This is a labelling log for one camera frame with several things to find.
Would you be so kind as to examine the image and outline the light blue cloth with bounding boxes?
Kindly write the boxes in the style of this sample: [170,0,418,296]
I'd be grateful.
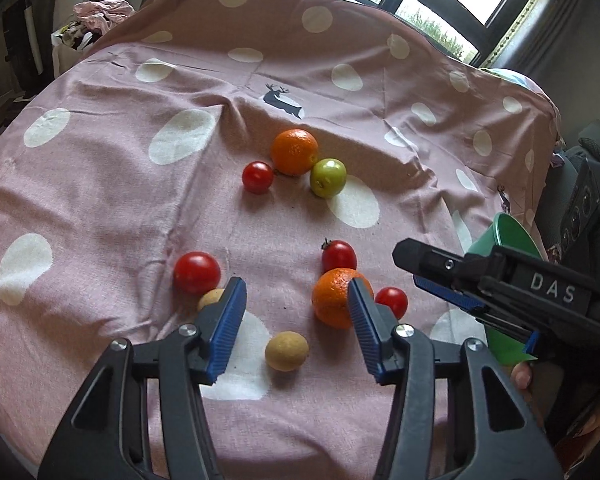
[490,67,542,93]

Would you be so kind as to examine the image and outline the green bowl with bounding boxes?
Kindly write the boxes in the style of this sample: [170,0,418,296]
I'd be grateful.
[467,212,546,366]

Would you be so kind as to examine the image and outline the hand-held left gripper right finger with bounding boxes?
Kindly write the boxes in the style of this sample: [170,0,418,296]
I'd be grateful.
[347,277,563,480]

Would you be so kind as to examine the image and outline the person's right hand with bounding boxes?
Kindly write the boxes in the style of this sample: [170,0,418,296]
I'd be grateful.
[510,361,547,428]

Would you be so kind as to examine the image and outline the pink clothes pile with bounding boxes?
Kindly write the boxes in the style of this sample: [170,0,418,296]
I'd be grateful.
[74,0,136,36]

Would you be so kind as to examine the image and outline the red cherry tomato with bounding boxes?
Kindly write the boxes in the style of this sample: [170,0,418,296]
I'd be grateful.
[173,252,222,295]
[242,161,274,195]
[321,239,358,273]
[375,287,409,320]

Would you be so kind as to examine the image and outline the white printed bag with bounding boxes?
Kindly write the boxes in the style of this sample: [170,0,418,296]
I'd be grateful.
[51,20,98,78]

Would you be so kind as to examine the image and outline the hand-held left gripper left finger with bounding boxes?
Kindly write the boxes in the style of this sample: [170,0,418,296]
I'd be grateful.
[37,276,247,480]

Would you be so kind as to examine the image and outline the tan longan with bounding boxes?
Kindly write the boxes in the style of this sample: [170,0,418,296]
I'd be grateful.
[197,288,226,312]
[265,331,310,372]

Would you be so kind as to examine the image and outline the pink polka dot blanket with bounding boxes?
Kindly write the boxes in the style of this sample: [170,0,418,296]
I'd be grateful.
[0,0,563,480]

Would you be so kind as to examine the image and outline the grey curtain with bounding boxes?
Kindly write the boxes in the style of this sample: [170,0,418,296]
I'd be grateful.
[480,0,600,86]

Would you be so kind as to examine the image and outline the green round fruit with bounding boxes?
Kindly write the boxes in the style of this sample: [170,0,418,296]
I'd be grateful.
[309,158,348,198]

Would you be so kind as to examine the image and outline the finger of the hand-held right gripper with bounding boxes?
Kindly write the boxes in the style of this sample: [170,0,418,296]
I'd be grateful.
[477,312,541,361]
[394,239,486,312]

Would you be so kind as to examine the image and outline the orange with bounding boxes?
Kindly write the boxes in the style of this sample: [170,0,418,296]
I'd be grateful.
[271,129,320,177]
[311,268,376,330]

